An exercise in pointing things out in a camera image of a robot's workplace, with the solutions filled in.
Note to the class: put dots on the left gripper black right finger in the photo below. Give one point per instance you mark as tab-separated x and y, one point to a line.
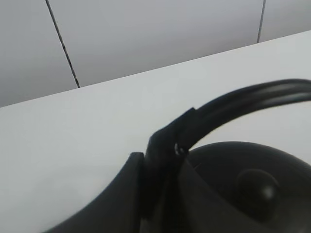
178	203

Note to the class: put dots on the black metal teapot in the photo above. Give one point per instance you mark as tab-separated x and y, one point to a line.
236	187

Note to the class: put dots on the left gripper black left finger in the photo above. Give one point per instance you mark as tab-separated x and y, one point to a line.
116	209

